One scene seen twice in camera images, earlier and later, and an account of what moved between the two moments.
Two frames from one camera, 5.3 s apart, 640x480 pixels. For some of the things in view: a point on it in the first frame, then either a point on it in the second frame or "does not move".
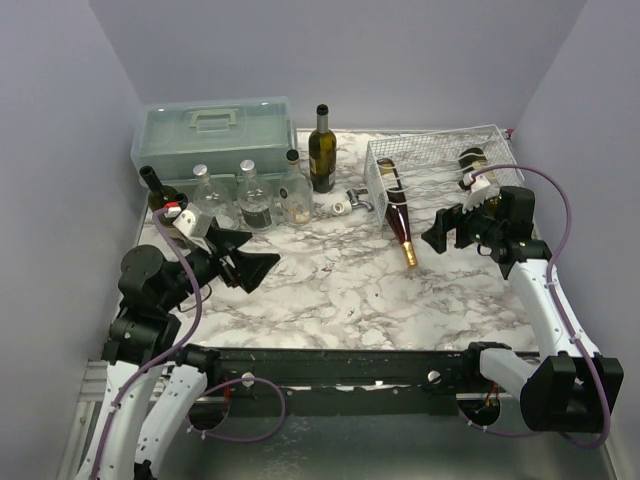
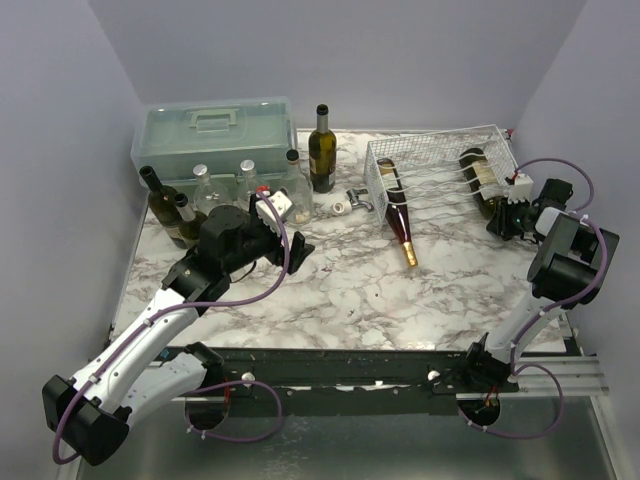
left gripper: (250, 267) → (278, 252)
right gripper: (460, 229) → (503, 225)
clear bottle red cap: (214, 200) does not move
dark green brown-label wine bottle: (322, 150) does not move
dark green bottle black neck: (158, 196) does not move
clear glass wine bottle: (296, 193) does not move
